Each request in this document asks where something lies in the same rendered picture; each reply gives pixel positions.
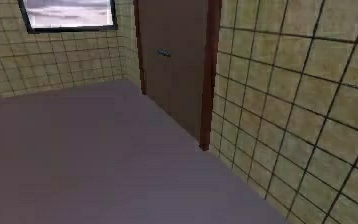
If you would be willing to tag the black framed window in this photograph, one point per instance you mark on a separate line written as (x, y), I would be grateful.
(68, 13)

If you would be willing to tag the brown room door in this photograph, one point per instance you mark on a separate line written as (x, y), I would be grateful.
(177, 83)

